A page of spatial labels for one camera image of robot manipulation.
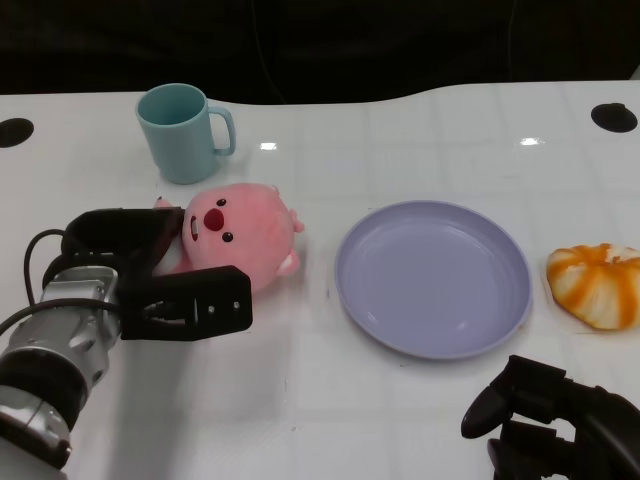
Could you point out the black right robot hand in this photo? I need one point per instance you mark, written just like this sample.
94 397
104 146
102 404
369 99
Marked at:
595 425

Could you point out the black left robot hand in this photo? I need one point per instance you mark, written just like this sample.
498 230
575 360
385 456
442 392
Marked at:
220 300

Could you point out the pink plush beaver doll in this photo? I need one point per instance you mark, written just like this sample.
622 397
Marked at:
250 230

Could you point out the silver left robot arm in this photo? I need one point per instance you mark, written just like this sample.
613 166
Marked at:
55 340

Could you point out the purple plastic plate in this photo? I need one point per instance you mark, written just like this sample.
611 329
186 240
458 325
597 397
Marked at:
432 280

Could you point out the orange white bread toy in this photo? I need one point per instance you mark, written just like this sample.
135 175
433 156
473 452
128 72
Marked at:
592 290

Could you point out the teal plastic mug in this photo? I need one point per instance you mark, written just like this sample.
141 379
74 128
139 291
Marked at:
180 145

